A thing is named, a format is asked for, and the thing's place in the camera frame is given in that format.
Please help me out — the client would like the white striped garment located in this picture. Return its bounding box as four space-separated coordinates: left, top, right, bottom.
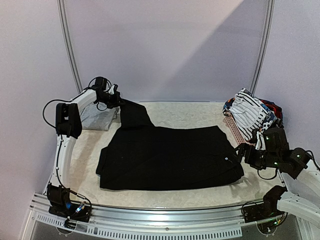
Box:
228 88 275 142

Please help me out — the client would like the aluminium front rail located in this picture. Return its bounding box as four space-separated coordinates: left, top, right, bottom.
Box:
27 192 308 240

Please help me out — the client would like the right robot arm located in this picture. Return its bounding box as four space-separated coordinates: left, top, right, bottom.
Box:
235 143 320 227

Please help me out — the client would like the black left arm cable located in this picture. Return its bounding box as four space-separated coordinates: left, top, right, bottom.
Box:
42 76 113 131

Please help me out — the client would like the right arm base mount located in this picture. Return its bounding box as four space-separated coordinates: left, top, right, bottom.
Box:
240 201 287 225

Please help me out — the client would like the aluminium corner post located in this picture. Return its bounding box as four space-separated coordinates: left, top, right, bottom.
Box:
250 0 275 94
56 0 84 94

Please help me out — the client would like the left aluminium corner post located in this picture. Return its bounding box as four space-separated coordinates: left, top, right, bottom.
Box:
56 0 84 94

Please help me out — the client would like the colourful patterned garment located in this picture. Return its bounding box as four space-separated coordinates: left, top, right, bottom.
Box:
222 95 284 135

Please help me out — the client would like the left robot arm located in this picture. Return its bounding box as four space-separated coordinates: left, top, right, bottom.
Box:
46 83 122 199

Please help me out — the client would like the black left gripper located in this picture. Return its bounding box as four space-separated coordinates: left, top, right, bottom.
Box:
98 91 126 109

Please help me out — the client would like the grey tank top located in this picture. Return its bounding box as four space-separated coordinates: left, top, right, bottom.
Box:
80 104 120 131

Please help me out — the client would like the black shirt with buttons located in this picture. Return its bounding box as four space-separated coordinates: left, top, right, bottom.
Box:
96 100 244 191

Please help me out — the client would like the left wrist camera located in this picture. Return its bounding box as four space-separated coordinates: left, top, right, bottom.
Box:
107 84 118 95

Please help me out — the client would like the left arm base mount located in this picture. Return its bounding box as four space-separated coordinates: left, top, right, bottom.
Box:
46 183 92 223

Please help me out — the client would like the pink perforated laundry basket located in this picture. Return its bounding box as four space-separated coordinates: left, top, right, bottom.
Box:
224 115 248 145

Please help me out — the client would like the right aluminium corner post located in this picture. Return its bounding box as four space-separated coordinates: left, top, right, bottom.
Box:
250 0 275 94

